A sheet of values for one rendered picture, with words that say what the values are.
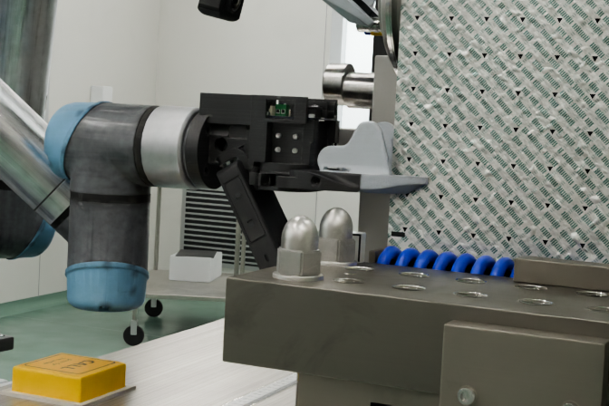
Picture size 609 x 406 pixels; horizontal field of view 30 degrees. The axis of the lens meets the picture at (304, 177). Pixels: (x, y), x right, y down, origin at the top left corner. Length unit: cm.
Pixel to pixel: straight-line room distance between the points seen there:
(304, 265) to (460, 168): 20
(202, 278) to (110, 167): 493
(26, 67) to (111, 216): 55
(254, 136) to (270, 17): 622
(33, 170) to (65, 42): 552
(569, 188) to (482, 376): 24
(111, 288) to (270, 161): 20
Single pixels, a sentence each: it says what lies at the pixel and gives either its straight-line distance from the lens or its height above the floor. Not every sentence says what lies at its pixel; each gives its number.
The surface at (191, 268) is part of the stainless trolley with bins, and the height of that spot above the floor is 33.
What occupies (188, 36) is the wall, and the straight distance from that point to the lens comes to 744.
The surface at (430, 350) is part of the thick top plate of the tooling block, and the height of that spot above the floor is 100.
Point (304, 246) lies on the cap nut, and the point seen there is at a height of 105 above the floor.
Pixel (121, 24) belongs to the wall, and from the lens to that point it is 718.
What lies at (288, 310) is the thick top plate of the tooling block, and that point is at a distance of 78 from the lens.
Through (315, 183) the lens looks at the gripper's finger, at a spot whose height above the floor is 109.
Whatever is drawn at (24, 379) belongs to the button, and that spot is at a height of 91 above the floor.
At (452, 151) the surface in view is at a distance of 94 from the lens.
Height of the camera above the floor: 114
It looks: 3 degrees down
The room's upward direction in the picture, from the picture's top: 3 degrees clockwise
